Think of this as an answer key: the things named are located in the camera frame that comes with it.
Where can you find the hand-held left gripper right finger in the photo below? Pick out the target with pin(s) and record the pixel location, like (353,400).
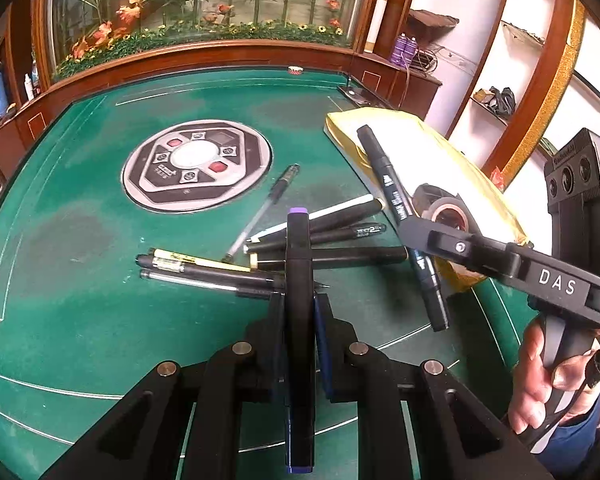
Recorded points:
(322,350)

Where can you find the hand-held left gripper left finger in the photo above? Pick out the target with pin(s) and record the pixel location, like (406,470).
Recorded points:
(278,355)

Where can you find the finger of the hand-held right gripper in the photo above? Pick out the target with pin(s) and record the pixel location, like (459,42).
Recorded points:
(450,242)

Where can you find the black marker purple caps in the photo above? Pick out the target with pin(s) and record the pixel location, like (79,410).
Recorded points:
(300,310)

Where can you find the grey pen black grip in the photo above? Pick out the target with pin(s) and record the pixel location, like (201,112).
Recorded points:
(260,290)

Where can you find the black marker white print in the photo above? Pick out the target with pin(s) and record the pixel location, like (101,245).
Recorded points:
(380,170)

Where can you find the yellow lined shallow box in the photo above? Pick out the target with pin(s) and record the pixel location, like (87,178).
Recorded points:
(420,145)

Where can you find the black pen white stripe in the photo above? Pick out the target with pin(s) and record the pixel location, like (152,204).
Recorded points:
(350,208)

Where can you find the plain black pen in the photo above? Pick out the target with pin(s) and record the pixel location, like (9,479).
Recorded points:
(205,274)

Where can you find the black pen printed barrel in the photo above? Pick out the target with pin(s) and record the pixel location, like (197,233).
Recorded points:
(330,234)

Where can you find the yellow barrel pen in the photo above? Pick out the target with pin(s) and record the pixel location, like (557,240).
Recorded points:
(205,261)

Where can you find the clear gel pen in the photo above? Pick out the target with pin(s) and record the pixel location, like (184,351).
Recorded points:
(272,202)

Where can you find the person's right forearm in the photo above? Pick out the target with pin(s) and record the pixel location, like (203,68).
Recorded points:
(575,440)

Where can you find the person's right hand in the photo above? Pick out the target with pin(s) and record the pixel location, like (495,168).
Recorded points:
(527,395)

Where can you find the black tape roll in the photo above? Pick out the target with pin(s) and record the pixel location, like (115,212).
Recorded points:
(437,215)

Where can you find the orange red wrapper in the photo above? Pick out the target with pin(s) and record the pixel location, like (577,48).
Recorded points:
(497,179)

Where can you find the black crumpled bag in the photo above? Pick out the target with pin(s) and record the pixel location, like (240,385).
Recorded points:
(502,100)

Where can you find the dark flat device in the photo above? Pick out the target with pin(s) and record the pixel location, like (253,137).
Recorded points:
(360,95)

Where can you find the round table control panel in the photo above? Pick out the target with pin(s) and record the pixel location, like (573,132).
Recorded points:
(240,160)

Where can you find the small red white object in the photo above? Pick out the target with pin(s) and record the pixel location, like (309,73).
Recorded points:
(295,70)

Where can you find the artificial flower arrangement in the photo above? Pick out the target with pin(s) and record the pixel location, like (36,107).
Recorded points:
(180,35)

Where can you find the small white bottle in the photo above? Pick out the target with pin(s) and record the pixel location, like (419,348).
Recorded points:
(28,88)

